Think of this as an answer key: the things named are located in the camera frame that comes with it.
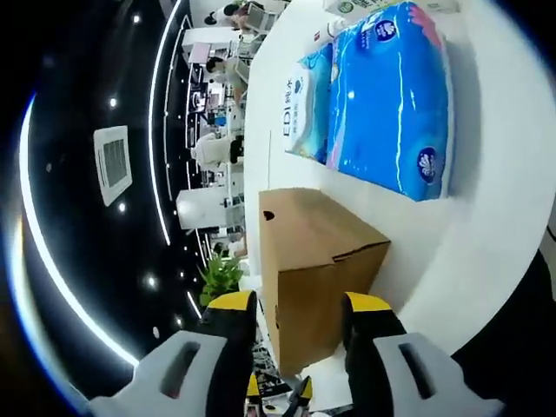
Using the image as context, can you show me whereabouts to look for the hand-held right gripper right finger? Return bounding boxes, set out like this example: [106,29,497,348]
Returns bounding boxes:
[342,292,507,417]

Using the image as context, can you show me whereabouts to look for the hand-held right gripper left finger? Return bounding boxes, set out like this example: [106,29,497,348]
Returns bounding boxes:
[89,290,258,417]

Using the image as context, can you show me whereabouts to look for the brown cardboard shoe box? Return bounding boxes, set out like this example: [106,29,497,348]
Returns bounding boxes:
[258,187,393,378]

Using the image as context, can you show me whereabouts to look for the soft blue tissue pack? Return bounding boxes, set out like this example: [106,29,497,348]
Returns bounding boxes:
[324,0,456,204]

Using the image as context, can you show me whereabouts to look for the soft wet wipes packet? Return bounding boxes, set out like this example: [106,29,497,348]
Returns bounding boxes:
[283,42,339,167]

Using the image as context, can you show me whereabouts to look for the white medicine box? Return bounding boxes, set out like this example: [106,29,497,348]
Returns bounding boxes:
[322,0,462,21]

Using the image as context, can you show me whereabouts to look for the green potted plant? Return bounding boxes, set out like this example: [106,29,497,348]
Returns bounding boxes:
[196,253,249,308]

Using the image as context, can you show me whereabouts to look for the ceiling air conditioner vent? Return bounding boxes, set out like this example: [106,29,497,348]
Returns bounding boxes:
[92,124,135,209]

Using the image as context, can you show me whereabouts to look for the wide ceiling light strip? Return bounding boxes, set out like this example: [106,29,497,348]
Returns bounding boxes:
[18,92,141,362]

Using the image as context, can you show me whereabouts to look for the pink computer monitor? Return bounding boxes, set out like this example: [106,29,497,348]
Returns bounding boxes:
[189,41,210,65]

